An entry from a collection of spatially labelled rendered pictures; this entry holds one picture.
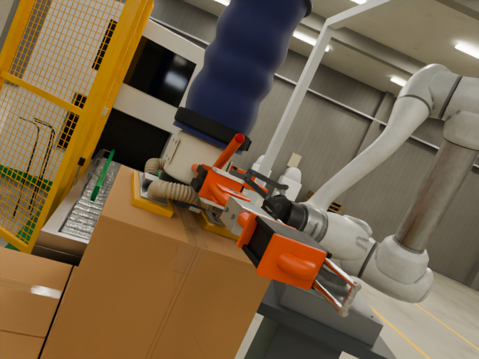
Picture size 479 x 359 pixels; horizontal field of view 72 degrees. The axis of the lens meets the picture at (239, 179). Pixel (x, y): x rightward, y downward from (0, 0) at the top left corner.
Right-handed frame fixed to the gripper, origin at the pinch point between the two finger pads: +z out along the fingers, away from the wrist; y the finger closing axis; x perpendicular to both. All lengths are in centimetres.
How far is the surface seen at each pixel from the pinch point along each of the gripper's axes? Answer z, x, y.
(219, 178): 1.4, -0.8, -2.0
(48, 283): 25, 40, 53
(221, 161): 0.4, 6.2, -5.2
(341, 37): -386, 760, -402
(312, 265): -1.3, -36.9, -0.8
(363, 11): -155, 270, -206
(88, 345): 12.2, -1.9, 39.8
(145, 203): 11.4, 11.5, 11.4
